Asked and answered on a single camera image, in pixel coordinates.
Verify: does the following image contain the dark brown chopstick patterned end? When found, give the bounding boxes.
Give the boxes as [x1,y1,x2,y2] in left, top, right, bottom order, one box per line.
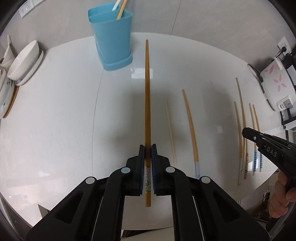
[144,39,151,207]

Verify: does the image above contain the thin pale bamboo chopstick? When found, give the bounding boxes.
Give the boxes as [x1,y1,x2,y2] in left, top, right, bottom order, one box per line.
[165,99,177,167]

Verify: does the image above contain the bamboo chopstick blue dotted end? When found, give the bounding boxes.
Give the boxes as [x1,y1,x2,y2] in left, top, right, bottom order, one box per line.
[249,103,257,176]

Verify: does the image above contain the bamboo chopstick red patterned end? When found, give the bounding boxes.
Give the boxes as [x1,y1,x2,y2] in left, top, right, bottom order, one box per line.
[236,78,249,179]

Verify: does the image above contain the bamboo chopstick light blue end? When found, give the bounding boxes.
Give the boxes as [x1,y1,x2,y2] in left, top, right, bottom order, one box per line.
[182,89,201,179]

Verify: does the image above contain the bamboo chopstick pale blue end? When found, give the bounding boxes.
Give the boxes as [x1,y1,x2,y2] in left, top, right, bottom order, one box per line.
[234,101,242,186]

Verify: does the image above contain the chopstick with colourful floral handle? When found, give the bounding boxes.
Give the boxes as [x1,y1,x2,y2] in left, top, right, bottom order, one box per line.
[116,0,127,20]

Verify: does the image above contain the white chopstick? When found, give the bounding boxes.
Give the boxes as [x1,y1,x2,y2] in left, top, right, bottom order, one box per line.
[112,0,121,11]

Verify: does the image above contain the right hand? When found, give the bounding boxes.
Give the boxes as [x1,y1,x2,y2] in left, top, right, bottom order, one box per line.
[268,171,296,218]

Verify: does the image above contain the white rice cooker pink flowers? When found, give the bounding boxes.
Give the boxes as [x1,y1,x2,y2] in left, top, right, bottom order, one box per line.
[260,56,295,112]

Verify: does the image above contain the blue plastic utensil holder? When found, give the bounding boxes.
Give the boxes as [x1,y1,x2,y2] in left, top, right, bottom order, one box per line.
[87,3,133,71]

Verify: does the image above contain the white patterned bowl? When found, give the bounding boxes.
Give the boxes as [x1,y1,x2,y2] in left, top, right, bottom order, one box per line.
[0,69,11,105]

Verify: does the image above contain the large white bowl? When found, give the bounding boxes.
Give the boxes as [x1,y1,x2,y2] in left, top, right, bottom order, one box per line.
[7,40,44,86]

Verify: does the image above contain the black power cable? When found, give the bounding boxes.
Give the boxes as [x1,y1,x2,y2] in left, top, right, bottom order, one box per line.
[247,63,265,86]

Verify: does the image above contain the right wall socket with plug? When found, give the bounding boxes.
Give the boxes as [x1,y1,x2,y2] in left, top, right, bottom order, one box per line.
[277,36,292,57]

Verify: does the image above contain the white wall socket plate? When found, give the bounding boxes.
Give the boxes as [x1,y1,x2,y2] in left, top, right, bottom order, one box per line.
[18,0,44,18]

